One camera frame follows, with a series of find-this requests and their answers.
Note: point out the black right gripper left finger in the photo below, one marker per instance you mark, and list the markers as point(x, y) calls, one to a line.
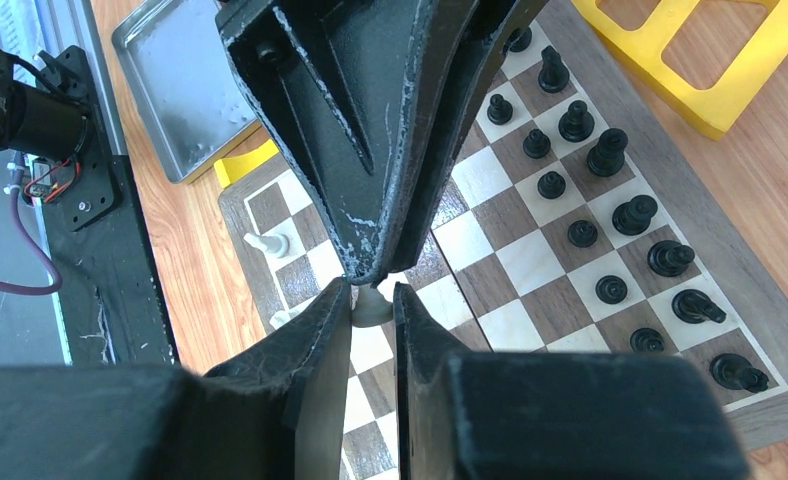
point(274, 411)

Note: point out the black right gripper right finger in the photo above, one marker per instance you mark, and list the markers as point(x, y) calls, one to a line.
point(465, 414)

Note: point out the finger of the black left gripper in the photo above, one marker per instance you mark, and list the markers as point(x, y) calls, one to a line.
point(334, 83)
point(479, 54)

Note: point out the white chess king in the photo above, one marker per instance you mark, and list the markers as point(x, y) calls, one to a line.
point(282, 317)

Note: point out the white chess pawn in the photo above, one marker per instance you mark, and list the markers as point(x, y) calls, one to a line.
point(370, 308)

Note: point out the yellow arch block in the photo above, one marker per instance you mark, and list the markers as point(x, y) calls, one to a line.
point(229, 170)

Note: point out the white chess piece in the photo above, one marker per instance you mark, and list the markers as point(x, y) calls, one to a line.
point(275, 245)

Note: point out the wooden chess board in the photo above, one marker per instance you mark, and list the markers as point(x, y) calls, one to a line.
point(274, 201)

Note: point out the yellow triangle frame block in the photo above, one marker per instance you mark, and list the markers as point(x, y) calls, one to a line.
point(705, 64)

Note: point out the black chess pieces row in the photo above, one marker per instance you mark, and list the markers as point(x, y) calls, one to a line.
point(562, 244)

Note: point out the silver tin lid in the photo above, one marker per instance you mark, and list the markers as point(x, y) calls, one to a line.
point(176, 67)

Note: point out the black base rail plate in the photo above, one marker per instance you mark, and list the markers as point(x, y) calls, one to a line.
point(111, 308)

